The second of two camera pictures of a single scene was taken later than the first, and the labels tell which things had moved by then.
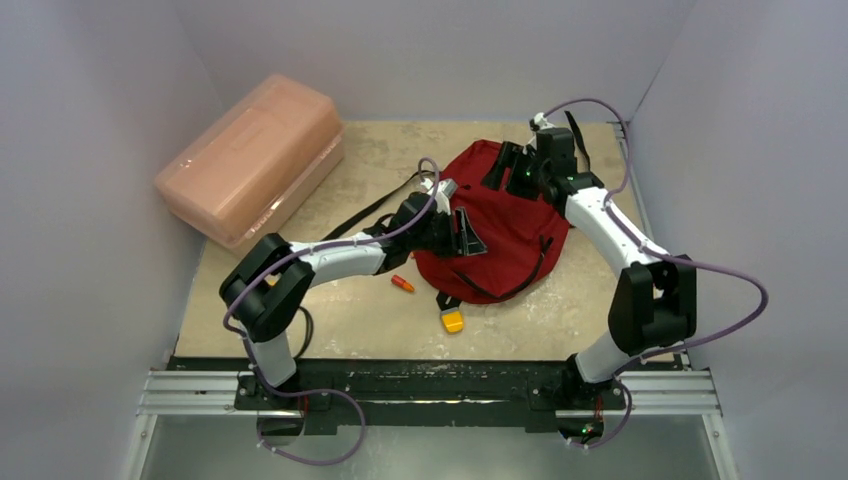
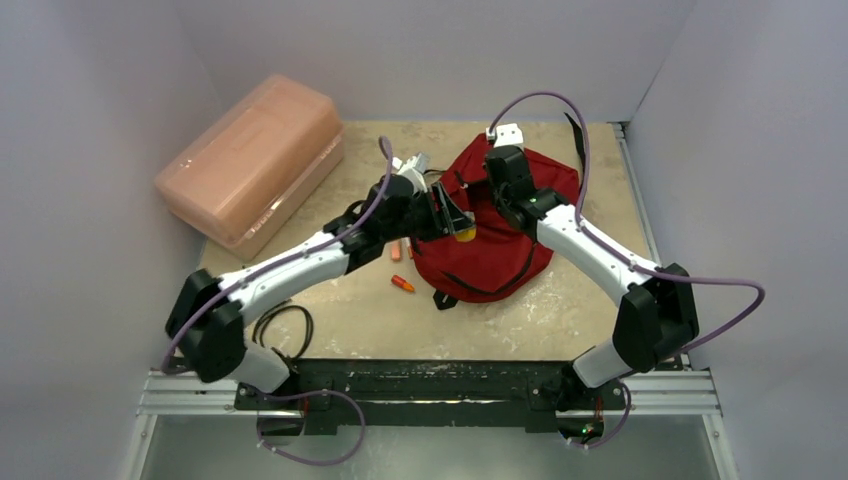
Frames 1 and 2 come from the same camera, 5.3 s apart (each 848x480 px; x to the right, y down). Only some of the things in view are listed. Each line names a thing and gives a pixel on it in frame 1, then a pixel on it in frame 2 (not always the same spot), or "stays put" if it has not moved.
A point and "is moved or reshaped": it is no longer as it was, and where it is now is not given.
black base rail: (419, 393) stays put
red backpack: (523, 238) stays put
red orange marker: (400, 282) stays put
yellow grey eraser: (452, 320) is moved or reshaped
